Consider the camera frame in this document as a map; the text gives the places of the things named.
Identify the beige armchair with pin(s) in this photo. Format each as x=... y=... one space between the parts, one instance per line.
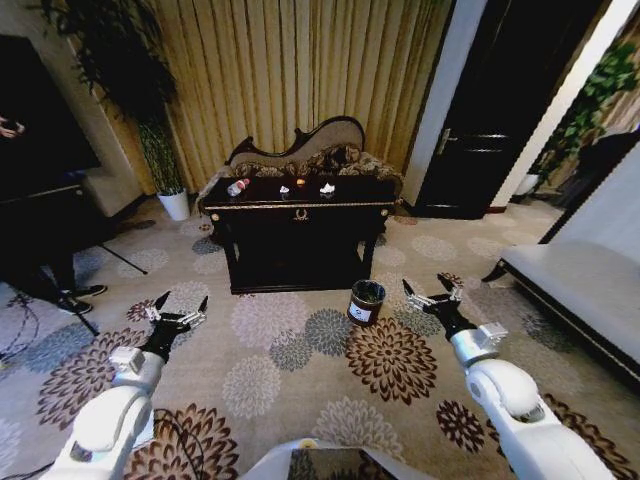
x=112 y=192

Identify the large crumpled white paper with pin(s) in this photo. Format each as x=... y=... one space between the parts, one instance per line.
x=327 y=189

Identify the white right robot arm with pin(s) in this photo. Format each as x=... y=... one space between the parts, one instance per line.
x=520 y=400

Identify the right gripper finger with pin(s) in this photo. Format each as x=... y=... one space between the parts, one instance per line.
x=417 y=301
x=455 y=291

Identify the black tripod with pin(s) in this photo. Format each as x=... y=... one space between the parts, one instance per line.
x=125 y=262

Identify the clear plastic bottle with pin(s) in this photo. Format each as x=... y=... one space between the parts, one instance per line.
x=237 y=187

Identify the ornate patterned chaise sofa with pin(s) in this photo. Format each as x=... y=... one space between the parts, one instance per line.
x=325 y=135

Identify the small crumpled white paper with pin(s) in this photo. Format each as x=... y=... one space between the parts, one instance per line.
x=284 y=190

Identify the beige pleated curtain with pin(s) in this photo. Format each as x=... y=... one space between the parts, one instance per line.
x=300 y=65

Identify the dark chair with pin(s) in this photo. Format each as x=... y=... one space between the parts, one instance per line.
x=600 y=165

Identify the bright green leafy plant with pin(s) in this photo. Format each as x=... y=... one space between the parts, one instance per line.
x=600 y=90

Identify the small white round pot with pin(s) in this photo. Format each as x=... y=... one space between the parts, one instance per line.
x=528 y=186

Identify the white upholstered bench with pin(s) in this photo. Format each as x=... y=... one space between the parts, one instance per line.
x=575 y=285

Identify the person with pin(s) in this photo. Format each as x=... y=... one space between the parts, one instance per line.
x=55 y=250

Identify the dark wooden door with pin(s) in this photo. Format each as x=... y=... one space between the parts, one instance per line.
x=495 y=110

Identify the tall dark green plant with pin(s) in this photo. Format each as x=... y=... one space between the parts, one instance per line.
x=135 y=75

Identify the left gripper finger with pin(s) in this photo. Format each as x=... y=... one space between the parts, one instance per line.
x=159 y=307
x=200 y=315

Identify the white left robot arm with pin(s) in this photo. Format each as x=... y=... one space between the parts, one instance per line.
x=107 y=420

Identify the white tapered plant pot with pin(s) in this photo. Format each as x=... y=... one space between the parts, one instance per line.
x=175 y=206

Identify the dark wooden console table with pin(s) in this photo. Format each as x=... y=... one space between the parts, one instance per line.
x=300 y=240

